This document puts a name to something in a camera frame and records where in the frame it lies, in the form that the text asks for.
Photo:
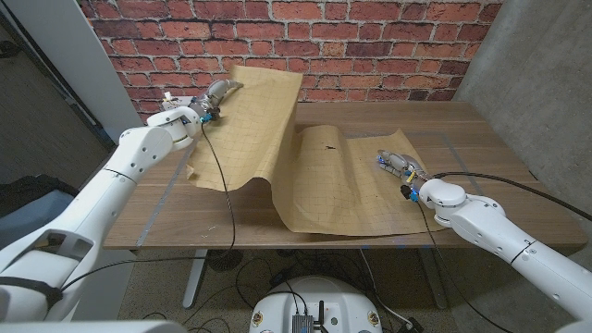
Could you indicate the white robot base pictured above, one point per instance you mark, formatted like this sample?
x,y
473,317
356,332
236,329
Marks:
x,y
319,296

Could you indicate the blue bag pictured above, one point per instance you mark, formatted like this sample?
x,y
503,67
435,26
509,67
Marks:
x,y
23,213

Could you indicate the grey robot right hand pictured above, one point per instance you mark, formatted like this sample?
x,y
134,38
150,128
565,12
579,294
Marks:
x,y
402,166

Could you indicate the white table leg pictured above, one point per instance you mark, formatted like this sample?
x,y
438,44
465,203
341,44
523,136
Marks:
x,y
194,282

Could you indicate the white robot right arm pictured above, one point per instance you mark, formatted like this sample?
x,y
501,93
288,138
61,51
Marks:
x,y
485,222

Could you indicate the red brick print backdrop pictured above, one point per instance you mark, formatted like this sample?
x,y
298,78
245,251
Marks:
x,y
370,46

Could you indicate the grey table leg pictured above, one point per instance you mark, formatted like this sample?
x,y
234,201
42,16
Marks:
x,y
435,282

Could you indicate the black floor plug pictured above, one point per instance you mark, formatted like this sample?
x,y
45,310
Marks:
x,y
414,324

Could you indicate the white power strip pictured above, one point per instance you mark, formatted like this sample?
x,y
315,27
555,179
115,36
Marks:
x,y
178,103

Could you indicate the black bag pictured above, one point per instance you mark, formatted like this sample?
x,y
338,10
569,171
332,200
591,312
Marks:
x,y
32,187

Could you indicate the black antenna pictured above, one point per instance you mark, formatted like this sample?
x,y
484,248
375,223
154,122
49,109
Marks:
x,y
321,314

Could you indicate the small grey electronics box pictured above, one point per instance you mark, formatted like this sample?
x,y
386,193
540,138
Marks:
x,y
303,324

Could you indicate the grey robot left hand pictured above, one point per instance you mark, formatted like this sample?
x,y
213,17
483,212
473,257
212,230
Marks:
x,y
213,99

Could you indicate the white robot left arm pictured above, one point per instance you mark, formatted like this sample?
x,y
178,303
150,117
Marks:
x,y
139,152

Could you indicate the black round floor disc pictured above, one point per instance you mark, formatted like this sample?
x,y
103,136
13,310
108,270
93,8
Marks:
x,y
225,260

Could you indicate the tan patterned cloth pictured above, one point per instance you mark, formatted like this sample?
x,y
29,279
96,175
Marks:
x,y
259,129

